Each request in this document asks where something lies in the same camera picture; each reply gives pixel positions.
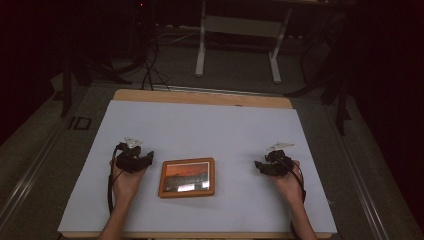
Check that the white metal desk frame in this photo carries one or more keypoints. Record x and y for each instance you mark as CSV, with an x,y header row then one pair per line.
x,y
240,28

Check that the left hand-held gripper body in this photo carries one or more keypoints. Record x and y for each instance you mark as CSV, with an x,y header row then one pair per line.
x,y
128,159

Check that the black floor socket plate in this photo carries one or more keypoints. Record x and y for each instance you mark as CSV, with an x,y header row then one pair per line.
x,y
80,123

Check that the wooden table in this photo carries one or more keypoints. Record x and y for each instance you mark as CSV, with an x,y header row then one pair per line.
x,y
200,98

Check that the pale blue table mat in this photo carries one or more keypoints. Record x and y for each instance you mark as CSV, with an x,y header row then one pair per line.
x,y
206,133

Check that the metal floor rail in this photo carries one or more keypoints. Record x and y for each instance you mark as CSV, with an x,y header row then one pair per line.
x,y
358,180
30,166

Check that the person's right hand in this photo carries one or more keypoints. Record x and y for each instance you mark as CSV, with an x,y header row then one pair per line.
x,y
289,186

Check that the wooden picture frame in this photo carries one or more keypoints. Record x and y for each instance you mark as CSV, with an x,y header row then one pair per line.
x,y
187,177

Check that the person's left hand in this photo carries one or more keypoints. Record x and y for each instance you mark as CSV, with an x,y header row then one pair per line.
x,y
126,185

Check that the black metal stand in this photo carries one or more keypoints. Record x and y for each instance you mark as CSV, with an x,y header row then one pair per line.
x,y
71,73
340,86

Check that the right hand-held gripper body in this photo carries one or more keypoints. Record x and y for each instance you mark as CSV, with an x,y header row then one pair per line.
x,y
279,164

